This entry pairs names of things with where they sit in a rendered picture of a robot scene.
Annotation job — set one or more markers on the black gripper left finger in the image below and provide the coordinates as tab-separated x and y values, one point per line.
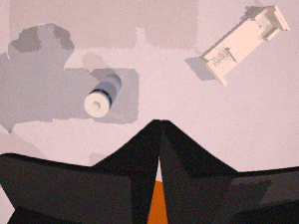
117	190

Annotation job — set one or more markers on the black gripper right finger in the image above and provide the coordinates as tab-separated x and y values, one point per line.
201	189

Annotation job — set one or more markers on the white cylindrical battery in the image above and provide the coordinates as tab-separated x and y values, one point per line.
100	99

